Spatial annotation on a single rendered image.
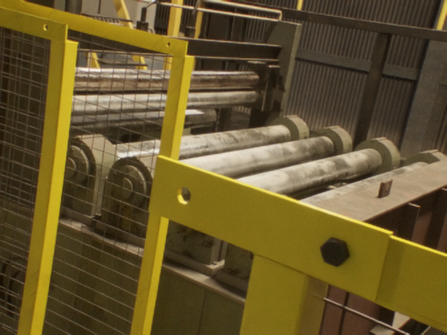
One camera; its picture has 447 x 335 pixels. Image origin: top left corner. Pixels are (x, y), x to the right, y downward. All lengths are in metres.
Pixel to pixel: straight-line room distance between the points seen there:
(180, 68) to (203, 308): 1.09
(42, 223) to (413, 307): 1.64
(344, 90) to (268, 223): 11.70
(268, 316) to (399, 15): 11.45
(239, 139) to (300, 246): 3.70
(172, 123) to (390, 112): 9.90
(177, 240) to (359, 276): 2.40
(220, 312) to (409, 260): 2.29
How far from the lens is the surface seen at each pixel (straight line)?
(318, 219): 0.50
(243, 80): 4.69
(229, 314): 2.74
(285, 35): 5.02
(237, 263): 2.73
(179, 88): 2.13
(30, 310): 2.16
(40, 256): 2.08
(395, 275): 0.50
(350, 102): 12.17
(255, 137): 4.37
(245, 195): 0.53
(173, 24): 6.18
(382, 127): 11.99
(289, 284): 0.53
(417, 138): 11.25
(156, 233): 2.25
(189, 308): 2.84
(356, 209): 2.57
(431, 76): 11.17
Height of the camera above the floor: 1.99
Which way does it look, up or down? 14 degrees down
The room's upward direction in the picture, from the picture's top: 10 degrees clockwise
